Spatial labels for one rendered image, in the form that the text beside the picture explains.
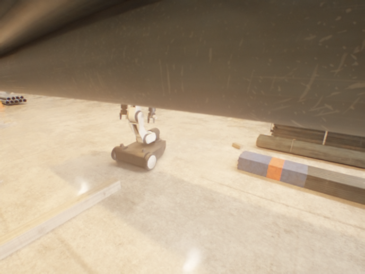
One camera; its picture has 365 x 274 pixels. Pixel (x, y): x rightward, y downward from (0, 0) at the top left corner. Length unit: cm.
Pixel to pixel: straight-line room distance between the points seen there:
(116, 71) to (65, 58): 13
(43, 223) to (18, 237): 16
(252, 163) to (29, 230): 209
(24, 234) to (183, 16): 162
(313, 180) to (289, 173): 22
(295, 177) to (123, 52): 206
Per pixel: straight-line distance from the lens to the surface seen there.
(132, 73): 22
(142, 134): 230
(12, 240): 166
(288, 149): 297
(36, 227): 167
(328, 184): 218
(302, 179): 216
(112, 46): 25
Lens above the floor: 107
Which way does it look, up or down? 19 degrees down
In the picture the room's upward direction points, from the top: straight up
